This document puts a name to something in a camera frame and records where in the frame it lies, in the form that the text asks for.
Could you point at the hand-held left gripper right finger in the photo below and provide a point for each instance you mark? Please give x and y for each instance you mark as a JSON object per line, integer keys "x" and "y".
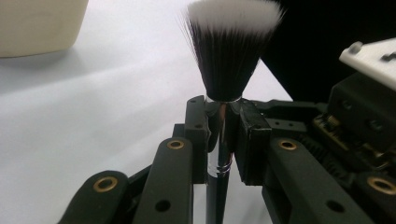
{"x": 253, "y": 149}

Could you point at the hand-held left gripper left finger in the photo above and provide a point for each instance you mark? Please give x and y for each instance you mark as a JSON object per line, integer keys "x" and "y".
{"x": 197, "y": 140}

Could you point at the black makeup brush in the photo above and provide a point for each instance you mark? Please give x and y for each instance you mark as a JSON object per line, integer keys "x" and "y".
{"x": 227, "y": 62}

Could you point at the beige square cup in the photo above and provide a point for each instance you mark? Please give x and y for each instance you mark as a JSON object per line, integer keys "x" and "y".
{"x": 37, "y": 28}

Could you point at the white table sheet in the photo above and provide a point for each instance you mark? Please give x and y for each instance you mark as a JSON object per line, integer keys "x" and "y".
{"x": 93, "y": 109}

